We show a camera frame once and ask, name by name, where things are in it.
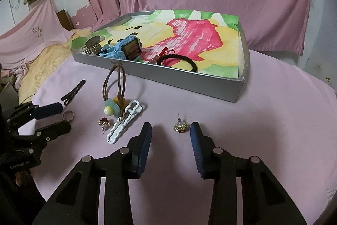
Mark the small ring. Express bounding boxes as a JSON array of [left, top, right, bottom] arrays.
[[61, 109, 75, 123]]

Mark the white chain hair clip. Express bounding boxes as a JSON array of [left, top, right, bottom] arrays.
[[106, 99, 143, 144]]

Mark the black hair clip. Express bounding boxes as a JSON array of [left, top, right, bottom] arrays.
[[60, 79, 86, 106]]

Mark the gold red stone earring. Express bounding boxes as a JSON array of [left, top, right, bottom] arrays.
[[98, 117, 111, 134]]

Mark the brown hair tie with beads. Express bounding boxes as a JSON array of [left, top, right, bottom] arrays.
[[102, 62, 130, 118]]

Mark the red braided bracelet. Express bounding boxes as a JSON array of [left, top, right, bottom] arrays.
[[148, 47, 176, 65]]

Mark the beige claw hair clip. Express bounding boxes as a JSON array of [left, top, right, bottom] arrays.
[[80, 35, 105, 55]]

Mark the black hair tie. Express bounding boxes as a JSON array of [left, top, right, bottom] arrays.
[[156, 54, 198, 73]]

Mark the blue smart watch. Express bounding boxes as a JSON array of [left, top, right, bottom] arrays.
[[97, 35, 142, 61]]

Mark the person's left hand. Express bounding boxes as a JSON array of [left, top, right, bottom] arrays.
[[15, 171, 30, 186]]

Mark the yellow blanket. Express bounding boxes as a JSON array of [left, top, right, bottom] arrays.
[[18, 28, 90, 104]]

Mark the pink sheet on bed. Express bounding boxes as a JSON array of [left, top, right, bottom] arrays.
[[1, 0, 74, 89]]

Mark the pink table cloth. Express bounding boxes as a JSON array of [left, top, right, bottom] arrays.
[[31, 52, 336, 224]]

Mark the grey tray with colourful liner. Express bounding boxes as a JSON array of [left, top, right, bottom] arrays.
[[70, 10, 250, 102]]

